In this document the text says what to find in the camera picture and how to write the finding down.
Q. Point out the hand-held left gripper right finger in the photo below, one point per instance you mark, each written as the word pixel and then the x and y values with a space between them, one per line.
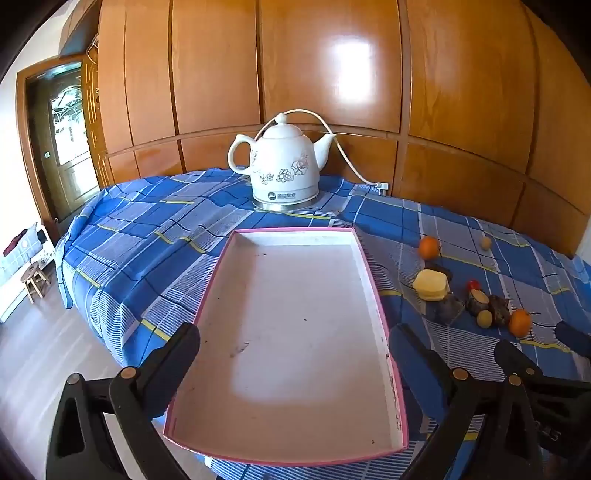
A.
pixel 415 355

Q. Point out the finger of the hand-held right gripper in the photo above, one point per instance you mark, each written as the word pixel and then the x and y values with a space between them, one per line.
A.
pixel 577 339
pixel 517 357

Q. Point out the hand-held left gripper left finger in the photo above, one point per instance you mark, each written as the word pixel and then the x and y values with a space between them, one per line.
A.
pixel 178 350

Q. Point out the orange mandarin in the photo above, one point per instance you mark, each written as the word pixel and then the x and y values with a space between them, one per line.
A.
pixel 520 321
pixel 429 248

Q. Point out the rooty dark water chestnut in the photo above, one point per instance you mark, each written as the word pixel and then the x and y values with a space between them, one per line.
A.
pixel 501 310

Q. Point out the small tan longan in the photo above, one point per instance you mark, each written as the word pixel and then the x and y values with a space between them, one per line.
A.
pixel 485 243
pixel 485 318

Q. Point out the halved dark water chestnut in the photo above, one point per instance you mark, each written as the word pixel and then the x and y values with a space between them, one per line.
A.
pixel 478 300
pixel 448 309

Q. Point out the pale yellow potato chunk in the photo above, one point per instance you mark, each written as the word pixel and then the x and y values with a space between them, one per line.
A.
pixel 429 284

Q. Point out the red cherry tomato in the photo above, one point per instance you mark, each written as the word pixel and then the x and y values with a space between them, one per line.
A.
pixel 472 285

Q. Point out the smooth dark water chestnut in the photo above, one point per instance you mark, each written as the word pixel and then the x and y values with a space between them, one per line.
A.
pixel 444 267

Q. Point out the pink cardboard tray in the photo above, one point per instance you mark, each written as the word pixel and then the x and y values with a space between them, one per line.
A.
pixel 295 323

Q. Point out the blue plaid tablecloth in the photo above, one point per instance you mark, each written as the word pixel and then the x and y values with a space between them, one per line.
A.
pixel 138 240

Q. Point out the small wooden stool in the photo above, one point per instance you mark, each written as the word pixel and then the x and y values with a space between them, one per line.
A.
pixel 33 272

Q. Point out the white floral electric kettle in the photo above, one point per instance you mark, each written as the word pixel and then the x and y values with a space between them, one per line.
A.
pixel 281 166

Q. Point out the wooden door with glass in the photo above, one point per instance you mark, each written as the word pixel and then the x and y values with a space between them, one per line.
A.
pixel 60 138

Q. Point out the wooden panelled wardrobe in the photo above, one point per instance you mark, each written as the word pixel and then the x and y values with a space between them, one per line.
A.
pixel 323 69

